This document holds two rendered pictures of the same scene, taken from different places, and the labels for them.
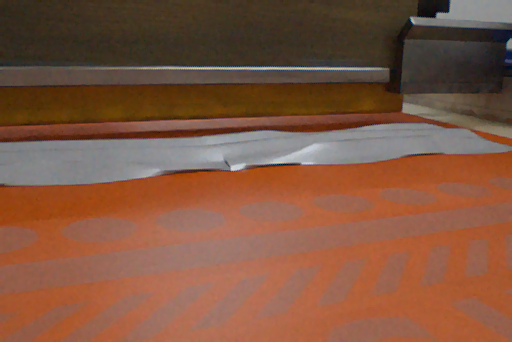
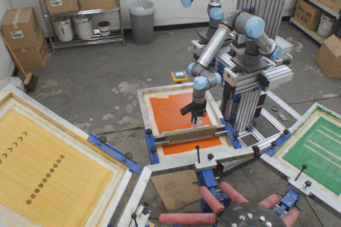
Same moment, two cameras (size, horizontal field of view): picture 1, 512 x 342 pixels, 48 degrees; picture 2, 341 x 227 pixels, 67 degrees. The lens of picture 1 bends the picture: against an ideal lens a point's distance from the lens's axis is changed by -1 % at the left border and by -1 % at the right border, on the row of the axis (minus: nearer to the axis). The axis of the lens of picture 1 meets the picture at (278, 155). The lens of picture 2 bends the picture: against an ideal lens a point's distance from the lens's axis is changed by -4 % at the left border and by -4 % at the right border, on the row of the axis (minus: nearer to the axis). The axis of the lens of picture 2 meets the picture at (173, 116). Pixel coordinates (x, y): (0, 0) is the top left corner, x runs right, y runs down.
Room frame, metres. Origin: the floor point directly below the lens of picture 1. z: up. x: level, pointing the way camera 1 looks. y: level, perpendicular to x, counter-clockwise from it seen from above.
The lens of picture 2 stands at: (1.60, 0.19, 2.35)
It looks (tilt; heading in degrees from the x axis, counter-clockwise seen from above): 43 degrees down; 191
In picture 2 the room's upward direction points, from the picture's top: 1 degrees clockwise
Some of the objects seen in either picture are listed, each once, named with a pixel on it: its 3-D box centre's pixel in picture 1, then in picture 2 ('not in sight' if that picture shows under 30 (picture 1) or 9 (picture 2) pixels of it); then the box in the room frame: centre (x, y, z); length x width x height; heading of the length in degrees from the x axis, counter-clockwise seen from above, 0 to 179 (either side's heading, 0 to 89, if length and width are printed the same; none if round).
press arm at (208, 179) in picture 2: not in sight; (206, 176); (0.67, 0.22, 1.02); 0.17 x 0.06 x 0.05; 25
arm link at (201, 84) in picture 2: not in sight; (200, 86); (0.35, 0.10, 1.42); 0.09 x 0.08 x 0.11; 142
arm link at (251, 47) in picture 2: not in sight; (255, 42); (-0.27, 0.42, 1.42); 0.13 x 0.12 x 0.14; 52
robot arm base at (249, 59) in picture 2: not in sight; (251, 56); (-0.28, 0.42, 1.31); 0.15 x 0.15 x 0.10
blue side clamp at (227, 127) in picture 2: not in sight; (229, 134); (0.26, 0.33, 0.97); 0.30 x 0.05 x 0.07; 25
